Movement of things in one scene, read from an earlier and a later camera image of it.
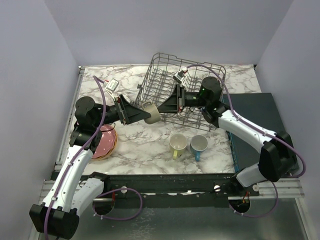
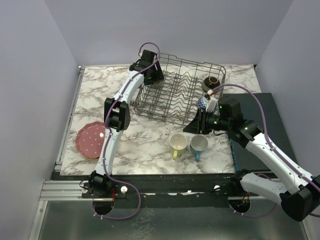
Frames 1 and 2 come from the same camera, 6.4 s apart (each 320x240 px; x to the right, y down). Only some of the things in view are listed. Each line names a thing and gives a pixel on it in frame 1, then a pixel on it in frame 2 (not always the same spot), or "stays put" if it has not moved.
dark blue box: (260, 109) stays put
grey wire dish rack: (164, 73) stays put
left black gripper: (129, 112) → (156, 75)
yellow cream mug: (178, 142) stays put
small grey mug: (155, 117) → (159, 83)
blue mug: (198, 144) stays put
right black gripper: (171, 105) → (198, 124)
